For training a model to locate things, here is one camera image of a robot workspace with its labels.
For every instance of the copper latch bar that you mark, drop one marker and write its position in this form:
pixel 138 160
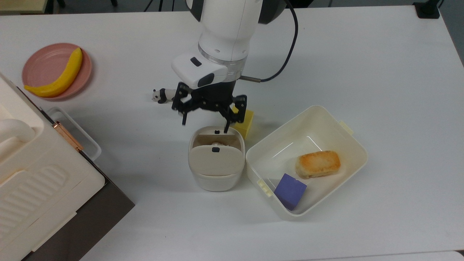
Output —
pixel 67 136

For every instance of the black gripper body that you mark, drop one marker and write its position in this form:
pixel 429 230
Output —
pixel 214 96

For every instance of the small white trash bin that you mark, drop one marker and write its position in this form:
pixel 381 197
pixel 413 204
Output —
pixel 216 163

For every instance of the black table clamp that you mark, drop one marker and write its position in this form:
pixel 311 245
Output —
pixel 427 9

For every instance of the wooden tabletop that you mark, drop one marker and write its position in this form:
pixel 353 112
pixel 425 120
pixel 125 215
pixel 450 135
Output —
pixel 21 5

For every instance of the yellow foam cube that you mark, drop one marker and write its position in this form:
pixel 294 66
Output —
pixel 247 125

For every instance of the white plastic container box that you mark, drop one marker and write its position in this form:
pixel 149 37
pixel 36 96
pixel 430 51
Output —
pixel 308 145

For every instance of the black and white panda toy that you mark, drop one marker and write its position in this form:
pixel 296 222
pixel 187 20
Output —
pixel 161 95

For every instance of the toasted bread piece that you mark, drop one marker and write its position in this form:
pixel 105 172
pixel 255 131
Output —
pixel 318 164

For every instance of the yellow banana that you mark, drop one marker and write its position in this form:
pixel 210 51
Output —
pixel 63 79

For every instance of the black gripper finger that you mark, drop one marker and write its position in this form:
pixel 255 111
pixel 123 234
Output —
pixel 183 103
pixel 237 108

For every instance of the pink round plate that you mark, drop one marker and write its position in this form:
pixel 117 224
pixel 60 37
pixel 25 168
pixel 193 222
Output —
pixel 43 65

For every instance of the white appliance with brown base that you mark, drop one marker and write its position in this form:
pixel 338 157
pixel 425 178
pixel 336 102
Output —
pixel 43 195

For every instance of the purple foam cube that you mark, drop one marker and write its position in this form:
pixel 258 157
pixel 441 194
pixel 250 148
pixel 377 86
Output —
pixel 290 191

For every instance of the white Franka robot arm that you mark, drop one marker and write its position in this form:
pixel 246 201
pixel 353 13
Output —
pixel 224 36

